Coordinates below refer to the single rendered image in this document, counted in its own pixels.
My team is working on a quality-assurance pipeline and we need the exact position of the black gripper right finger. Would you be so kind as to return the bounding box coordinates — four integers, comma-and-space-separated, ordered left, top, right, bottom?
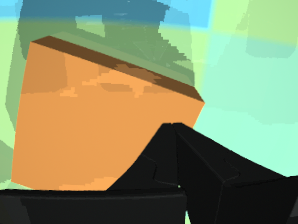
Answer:
173, 121, 298, 224

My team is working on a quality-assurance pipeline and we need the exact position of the orange block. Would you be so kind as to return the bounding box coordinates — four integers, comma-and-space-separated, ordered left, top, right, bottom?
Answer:
11, 36, 205, 190

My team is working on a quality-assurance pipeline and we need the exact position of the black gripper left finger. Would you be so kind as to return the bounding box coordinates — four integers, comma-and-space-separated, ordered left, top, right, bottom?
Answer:
0, 123, 188, 224

